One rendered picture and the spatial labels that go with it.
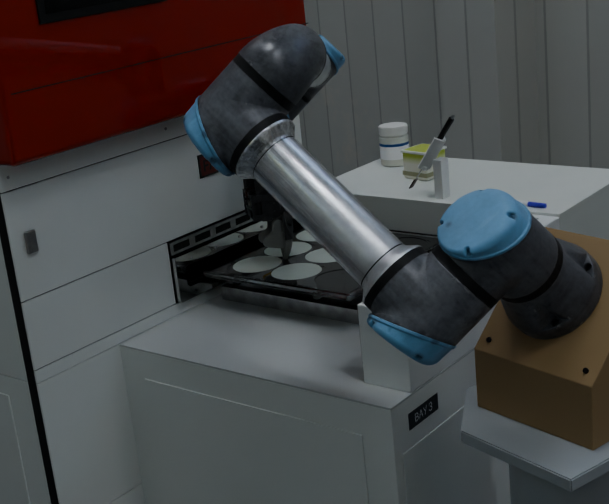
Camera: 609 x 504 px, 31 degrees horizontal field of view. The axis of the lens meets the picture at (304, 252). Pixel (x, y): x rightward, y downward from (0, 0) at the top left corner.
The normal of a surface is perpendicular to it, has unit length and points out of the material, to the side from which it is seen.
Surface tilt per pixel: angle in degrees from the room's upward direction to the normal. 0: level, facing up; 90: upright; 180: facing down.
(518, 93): 90
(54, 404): 90
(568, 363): 46
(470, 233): 39
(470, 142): 90
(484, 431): 0
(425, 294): 57
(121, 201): 90
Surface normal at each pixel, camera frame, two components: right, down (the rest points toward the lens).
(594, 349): -0.63, -0.47
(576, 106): -0.80, 0.26
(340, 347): -0.10, -0.95
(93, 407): 0.79, 0.11
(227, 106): -0.25, -0.11
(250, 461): -0.61, 0.30
